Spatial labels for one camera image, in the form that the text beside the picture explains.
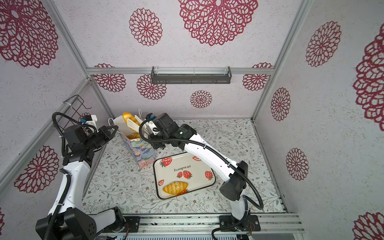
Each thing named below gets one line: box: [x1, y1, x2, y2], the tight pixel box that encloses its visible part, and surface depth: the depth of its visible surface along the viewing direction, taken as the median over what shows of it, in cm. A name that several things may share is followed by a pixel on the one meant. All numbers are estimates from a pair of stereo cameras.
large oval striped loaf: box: [162, 181, 189, 195], surface depth 83 cm
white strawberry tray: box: [153, 152, 216, 200], surface depth 94 cm
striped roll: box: [122, 112, 141, 126], surface depth 74 cm
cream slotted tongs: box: [127, 114, 149, 136], surface depth 72 cm
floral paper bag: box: [114, 115, 155, 169], surface depth 83 cm
